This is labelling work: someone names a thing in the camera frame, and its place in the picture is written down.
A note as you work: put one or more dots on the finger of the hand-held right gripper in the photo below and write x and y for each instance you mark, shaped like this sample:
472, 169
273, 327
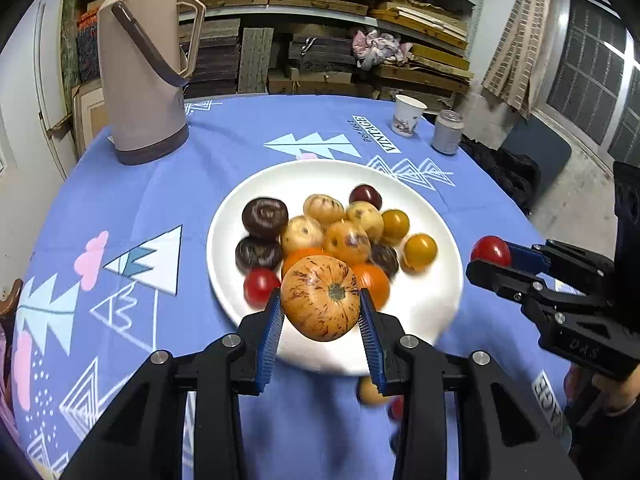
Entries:
500, 277
525, 256

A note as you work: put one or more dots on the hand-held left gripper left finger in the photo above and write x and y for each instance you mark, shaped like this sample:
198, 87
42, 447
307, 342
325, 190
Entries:
270, 340

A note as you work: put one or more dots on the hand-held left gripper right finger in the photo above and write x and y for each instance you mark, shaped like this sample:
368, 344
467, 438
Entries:
372, 345

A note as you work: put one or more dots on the red cherry tomato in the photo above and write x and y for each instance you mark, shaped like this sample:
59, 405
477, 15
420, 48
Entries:
260, 285
490, 250
397, 407

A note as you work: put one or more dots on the small yellow passion fruit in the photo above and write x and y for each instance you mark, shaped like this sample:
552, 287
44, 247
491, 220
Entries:
370, 390

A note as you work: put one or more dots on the orange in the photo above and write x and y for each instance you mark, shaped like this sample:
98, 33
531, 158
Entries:
299, 256
375, 285

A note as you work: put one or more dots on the orange-tan streaked passion fruit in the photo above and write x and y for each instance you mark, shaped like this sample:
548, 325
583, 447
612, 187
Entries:
320, 297

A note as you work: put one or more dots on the yellow-orange tangerine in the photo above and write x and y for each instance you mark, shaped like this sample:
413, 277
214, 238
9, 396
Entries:
395, 224
420, 251

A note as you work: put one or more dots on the wrinkled dark purple passion fruit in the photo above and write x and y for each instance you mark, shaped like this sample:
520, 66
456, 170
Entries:
386, 259

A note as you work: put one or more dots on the white round plate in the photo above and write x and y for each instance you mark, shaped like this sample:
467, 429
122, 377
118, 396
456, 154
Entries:
225, 260

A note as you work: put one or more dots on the large yellow passion fruit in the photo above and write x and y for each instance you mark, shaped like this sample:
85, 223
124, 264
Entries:
365, 217
346, 241

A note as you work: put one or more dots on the tan purple-marked passion fruit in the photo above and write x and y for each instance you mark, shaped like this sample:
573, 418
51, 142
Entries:
323, 208

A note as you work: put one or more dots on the dark red plum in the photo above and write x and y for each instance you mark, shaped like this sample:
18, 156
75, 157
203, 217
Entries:
365, 196

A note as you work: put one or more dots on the person's right hand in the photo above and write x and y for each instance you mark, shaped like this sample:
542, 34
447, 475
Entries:
622, 396

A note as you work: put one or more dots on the black cloth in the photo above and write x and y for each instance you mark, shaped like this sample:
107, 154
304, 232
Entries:
505, 170

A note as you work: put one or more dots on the dark blue chair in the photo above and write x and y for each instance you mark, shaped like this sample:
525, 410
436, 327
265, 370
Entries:
540, 145

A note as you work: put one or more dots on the grey drink can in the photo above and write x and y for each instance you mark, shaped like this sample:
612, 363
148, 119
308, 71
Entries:
446, 132

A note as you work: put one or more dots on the white patterned paper cup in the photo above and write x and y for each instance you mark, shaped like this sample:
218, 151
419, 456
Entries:
407, 117

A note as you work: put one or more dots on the blue printed tablecloth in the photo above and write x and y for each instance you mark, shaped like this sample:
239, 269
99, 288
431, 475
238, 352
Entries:
150, 200

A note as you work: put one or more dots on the window with metal grille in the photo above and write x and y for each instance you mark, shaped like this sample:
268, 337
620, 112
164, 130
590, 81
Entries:
590, 75

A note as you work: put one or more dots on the brick pattern hanging cloth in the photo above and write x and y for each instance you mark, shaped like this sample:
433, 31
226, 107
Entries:
520, 50

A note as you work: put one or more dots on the pink crumpled cloth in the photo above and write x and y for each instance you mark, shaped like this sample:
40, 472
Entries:
380, 45

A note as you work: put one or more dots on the brown wooden chair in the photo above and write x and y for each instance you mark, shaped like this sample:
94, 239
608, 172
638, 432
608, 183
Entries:
10, 302

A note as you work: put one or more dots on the beige thermos jug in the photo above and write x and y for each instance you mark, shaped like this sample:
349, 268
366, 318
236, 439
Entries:
140, 85

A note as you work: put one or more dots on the leaning white framed board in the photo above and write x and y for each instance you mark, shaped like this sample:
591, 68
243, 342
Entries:
90, 115

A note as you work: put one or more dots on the white metal shelf rack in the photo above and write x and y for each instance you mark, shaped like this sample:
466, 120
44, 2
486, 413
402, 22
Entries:
310, 14

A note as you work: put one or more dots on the white door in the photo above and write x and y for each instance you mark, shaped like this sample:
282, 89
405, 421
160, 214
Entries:
50, 100

